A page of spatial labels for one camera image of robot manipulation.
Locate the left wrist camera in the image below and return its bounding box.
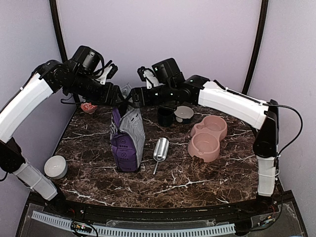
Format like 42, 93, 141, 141
95, 60, 118, 85

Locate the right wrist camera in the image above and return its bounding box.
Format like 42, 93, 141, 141
137, 66, 160, 89

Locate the white grey round bowl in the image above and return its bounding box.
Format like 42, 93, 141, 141
44, 155, 68, 180

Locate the grey slotted cable duct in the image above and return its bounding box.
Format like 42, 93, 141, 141
31, 211, 236, 237

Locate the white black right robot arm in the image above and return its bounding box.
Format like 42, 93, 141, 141
127, 58, 283, 214

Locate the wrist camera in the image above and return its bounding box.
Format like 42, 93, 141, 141
95, 60, 118, 85
137, 66, 160, 89

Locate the metal food scoop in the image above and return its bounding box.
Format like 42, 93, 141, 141
153, 137, 169, 175

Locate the dark green mug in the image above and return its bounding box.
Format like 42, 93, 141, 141
158, 107, 174, 127

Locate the white ceramic pet bowl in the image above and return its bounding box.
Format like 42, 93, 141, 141
174, 106, 194, 124

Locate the black front frame rail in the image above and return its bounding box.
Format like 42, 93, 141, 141
24, 191, 294, 224

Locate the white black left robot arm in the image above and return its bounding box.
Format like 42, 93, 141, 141
0, 45, 123, 215

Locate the pink double pet bowl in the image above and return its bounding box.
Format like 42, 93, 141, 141
188, 115, 228, 162

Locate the purple pet food bag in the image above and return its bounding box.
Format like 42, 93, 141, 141
110, 106, 146, 172

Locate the red patterned small bowl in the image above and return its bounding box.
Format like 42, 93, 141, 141
80, 102, 98, 114

